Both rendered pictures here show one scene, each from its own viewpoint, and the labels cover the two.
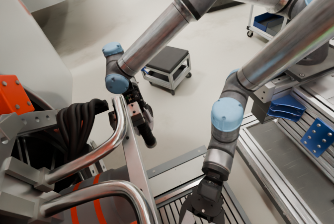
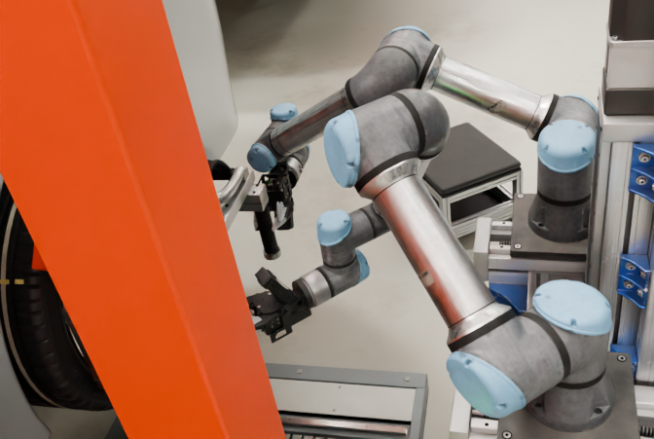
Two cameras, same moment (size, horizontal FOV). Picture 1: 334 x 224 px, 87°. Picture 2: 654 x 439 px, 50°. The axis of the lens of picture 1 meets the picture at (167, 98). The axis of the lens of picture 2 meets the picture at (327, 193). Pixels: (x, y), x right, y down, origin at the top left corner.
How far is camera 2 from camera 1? 1.20 m
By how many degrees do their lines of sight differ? 24
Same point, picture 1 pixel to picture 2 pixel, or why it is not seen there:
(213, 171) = (298, 287)
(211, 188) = (266, 273)
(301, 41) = not seen: hidden behind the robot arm
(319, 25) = not seen: hidden behind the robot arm
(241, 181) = not seen: outside the picture
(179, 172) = (343, 395)
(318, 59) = (558, 234)
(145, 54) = (300, 133)
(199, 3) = (361, 99)
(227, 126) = (322, 237)
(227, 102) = (337, 214)
